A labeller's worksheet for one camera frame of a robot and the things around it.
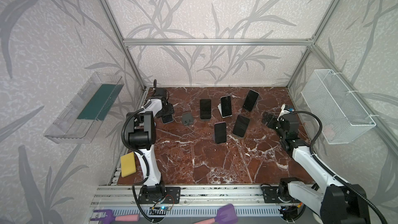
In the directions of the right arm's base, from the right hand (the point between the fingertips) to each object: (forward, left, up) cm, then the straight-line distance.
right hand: (271, 110), depth 86 cm
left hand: (+12, +62, -11) cm, 64 cm away
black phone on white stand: (+11, +23, -12) cm, 29 cm away
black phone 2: (+19, +6, -14) cm, 24 cm away
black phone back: (+7, +37, -8) cm, 39 cm away
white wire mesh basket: (-17, -19, +18) cm, 31 cm away
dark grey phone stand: (+4, +49, -13) cm, 51 cm away
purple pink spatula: (-46, +27, -15) cm, 56 cm away
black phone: (+3, +62, -13) cm, 63 cm away
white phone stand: (+10, +28, -13) cm, 32 cm away
